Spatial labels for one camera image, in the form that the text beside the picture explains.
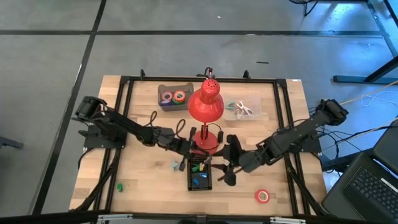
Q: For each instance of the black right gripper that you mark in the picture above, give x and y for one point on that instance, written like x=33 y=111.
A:
x=234 y=155

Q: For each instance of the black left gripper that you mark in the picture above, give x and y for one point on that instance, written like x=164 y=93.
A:
x=182 y=146

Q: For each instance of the black mesh basket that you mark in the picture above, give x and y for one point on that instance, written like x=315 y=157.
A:
x=205 y=186

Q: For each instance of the clear grey staple remover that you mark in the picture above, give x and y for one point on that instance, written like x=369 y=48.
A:
x=238 y=115

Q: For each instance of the grey translucent plastic bin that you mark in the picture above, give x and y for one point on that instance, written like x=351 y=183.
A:
x=175 y=108

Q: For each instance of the pink staple remover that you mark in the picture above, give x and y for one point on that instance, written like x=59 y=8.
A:
x=247 y=109

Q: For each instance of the purple tape roll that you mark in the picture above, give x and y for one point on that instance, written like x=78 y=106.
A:
x=164 y=103

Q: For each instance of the orange tape roll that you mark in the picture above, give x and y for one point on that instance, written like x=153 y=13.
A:
x=179 y=91

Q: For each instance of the pink tape roll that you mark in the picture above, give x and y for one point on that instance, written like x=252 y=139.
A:
x=167 y=92

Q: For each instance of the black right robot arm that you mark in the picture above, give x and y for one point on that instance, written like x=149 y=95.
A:
x=295 y=133

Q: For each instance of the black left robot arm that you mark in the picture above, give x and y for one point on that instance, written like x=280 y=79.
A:
x=124 y=123

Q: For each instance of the light blue staple remover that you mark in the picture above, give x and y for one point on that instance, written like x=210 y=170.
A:
x=174 y=165

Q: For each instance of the red tape roll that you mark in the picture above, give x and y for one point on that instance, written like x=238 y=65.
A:
x=262 y=190

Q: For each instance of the red desk lamp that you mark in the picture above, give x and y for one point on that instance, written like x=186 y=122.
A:
x=205 y=105

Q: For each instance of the clear plastic bin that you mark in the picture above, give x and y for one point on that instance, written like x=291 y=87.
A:
x=256 y=105

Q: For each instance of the black laptop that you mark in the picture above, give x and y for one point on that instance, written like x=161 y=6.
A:
x=357 y=193

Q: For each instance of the black rig crossbar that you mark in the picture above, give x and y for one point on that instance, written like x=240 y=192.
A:
x=46 y=217

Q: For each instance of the grey chair leg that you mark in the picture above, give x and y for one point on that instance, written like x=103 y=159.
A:
x=9 y=143

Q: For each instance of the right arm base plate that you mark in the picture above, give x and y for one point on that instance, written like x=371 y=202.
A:
x=308 y=146

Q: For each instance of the black frame clamp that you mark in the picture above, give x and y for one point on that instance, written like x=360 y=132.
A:
x=142 y=74
x=246 y=74

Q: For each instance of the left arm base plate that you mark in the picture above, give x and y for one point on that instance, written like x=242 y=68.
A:
x=102 y=141

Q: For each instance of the black desk frame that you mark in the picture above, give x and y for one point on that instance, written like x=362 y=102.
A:
x=348 y=79

